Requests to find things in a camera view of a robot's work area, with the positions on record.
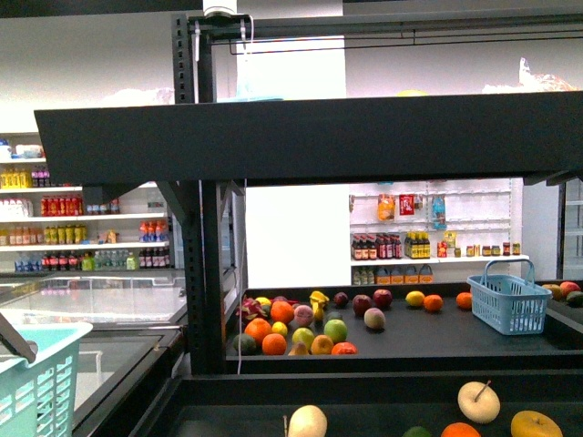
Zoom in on light teal plastic basket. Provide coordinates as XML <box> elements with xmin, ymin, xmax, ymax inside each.
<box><xmin>1</xmin><ymin>322</ymin><xmax>93</xmax><ymax>436</ymax></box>

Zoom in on black upper shelf panel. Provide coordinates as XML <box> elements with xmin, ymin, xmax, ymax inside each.
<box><xmin>35</xmin><ymin>92</ymin><xmax>582</xmax><ymax>185</ymax></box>

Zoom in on white pear left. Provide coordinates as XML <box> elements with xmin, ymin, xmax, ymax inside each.
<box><xmin>287</xmin><ymin>405</ymin><xmax>328</xmax><ymax>437</ymax></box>

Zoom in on glass-top freezer chest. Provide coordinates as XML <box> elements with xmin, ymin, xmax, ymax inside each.
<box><xmin>1</xmin><ymin>270</ymin><xmax>187</xmax><ymax>436</ymax></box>

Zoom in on white pear with stem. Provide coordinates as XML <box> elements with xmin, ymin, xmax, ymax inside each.
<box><xmin>457</xmin><ymin>381</ymin><xmax>501</xmax><ymax>424</ymax></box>

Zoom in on small orange tangerine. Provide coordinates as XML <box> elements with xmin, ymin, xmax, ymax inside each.
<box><xmin>441</xmin><ymin>422</ymin><xmax>481</xmax><ymax>437</ymax></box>

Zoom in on yellow-orange apple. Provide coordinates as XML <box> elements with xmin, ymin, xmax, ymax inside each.
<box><xmin>510</xmin><ymin>410</ymin><xmax>564</xmax><ymax>437</ymax></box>

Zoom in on black shelf upright post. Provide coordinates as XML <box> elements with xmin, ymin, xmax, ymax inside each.
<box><xmin>171</xmin><ymin>14</ymin><xmax>225</xmax><ymax>375</ymax></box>

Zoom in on blue plastic basket with handle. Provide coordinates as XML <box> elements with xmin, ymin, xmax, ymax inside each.
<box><xmin>466</xmin><ymin>259</ymin><xmax>552</xmax><ymax>336</ymax></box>

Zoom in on grey basket handle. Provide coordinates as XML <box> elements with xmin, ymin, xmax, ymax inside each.
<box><xmin>0</xmin><ymin>316</ymin><xmax>38</xmax><ymax>363</ymax></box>

